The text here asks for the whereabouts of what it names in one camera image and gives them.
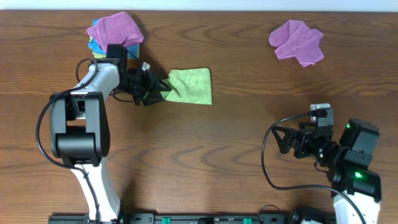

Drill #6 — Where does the left camera cable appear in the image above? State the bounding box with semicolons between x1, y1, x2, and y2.
35;58;131;224

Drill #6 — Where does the folded yellow-green bottom cloth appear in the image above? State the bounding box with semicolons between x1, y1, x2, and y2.
88;37;106;58

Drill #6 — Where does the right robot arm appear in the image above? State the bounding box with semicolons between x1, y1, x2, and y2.
268;116;382;223

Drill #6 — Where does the crumpled purple cloth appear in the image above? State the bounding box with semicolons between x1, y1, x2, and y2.
269;20;324;67

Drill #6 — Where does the right camera cable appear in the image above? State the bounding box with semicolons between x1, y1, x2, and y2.
261;112;368;224

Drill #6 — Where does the folded blue cloth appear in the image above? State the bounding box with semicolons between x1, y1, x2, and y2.
86;12;144;59

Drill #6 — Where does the camera cable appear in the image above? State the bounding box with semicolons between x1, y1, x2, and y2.
261;112;368;224
35;58;131;224

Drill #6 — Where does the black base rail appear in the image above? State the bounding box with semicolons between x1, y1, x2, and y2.
47;212;289;224

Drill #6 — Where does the folded purple cloth on stack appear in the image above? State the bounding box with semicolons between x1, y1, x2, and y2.
86;12;144;52

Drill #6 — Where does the light green cloth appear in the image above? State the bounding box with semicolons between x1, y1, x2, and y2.
161;68;213;105

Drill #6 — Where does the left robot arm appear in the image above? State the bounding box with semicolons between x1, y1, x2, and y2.
44;44;171;223

